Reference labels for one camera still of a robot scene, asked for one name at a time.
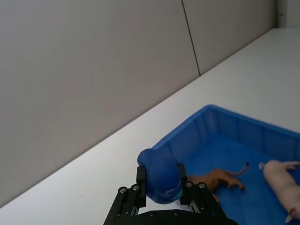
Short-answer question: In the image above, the blue plastic bin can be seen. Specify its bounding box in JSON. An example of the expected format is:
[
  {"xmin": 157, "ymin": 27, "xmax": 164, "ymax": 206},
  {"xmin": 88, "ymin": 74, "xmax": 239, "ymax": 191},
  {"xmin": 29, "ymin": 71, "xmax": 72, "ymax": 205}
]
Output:
[{"xmin": 151, "ymin": 104, "xmax": 300, "ymax": 225}]

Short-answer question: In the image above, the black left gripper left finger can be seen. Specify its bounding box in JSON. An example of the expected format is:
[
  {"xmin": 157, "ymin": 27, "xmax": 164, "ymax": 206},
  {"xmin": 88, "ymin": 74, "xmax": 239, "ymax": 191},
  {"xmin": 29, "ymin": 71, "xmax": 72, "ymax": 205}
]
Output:
[{"xmin": 104, "ymin": 165, "xmax": 148, "ymax": 225}]

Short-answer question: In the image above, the pink toy pig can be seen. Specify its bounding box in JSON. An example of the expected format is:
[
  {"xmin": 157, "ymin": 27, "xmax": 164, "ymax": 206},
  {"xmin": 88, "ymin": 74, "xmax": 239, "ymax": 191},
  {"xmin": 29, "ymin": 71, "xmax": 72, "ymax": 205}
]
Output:
[{"xmin": 258, "ymin": 160, "xmax": 300, "ymax": 224}]

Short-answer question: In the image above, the brown toy lion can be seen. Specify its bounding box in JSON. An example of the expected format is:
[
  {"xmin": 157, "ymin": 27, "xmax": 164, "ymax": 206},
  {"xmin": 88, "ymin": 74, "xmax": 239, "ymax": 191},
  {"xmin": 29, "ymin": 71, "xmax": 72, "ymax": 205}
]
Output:
[{"xmin": 187, "ymin": 161, "xmax": 250, "ymax": 205}]

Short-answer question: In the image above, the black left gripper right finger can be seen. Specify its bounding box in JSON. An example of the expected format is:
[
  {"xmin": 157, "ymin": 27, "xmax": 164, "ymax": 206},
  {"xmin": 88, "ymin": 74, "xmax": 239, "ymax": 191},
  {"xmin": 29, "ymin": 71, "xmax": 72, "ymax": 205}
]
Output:
[{"xmin": 177, "ymin": 163, "xmax": 228, "ymax": 221}]

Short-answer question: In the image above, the blue rubber toy animal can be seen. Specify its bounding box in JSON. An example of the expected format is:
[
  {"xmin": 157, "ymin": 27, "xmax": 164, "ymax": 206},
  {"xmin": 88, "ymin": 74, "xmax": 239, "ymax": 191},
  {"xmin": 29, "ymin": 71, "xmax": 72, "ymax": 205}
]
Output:
[{"xmin": 137, "ymin": 148, "xmax": 184, "ymax": 205}]

